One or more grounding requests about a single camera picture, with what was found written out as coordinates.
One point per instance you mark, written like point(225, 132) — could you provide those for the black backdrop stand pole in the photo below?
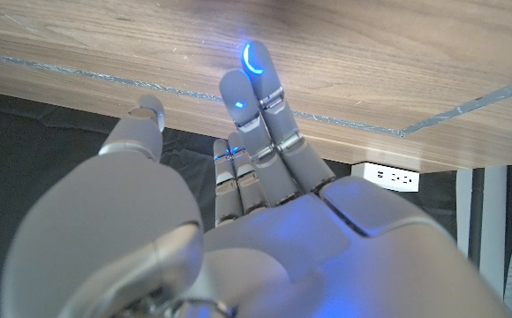
point(476, 212)

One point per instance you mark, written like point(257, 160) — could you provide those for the white power strip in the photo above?
point(386, 176)

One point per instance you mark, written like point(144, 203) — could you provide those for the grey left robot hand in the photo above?
point(282, 247)

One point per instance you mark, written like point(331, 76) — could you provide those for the black backdrop curtain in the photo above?
point(17, 154)

